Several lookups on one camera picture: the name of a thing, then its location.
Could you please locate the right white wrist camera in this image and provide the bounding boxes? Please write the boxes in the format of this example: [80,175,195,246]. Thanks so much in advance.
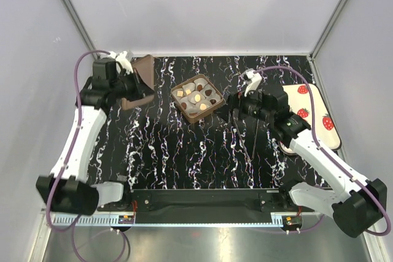
[241,69,262,97]

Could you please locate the brown tin lid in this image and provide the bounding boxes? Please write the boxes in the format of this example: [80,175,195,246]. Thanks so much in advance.
[121,55,155,110]

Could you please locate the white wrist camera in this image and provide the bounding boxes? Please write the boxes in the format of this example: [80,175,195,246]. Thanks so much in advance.
[108,51,133,74]
[241,69,262,97]

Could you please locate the white paper cup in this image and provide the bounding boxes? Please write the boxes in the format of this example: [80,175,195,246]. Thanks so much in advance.
[187,106,201,117]

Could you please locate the strawberry pattern tray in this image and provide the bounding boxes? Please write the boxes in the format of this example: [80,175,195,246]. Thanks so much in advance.
[283,84,341,151]

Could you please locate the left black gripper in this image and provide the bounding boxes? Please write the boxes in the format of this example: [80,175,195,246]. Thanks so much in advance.
[111,67,155,102]

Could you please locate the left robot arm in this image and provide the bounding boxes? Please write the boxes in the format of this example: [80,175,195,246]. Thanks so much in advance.
[36,55,154,215]

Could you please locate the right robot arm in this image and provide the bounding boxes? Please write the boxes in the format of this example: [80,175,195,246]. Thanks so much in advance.
[217,85,392,237]

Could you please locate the silver metal tongs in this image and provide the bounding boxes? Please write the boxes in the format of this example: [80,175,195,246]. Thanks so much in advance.
[231,117,259,162]

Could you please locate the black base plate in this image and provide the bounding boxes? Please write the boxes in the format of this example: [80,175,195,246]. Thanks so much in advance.
[98,188,298,226]

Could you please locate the white cable duct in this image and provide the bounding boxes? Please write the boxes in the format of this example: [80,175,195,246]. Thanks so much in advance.
[53,213,136,226]

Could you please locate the brown tin box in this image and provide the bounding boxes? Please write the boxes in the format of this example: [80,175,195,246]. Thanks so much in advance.
[171,74,225,123]

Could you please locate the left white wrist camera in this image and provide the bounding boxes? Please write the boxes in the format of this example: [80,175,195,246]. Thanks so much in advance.
[108,51,133,74]

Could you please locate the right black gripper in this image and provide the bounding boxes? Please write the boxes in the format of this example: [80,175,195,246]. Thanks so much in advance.
[213,83,274,124]

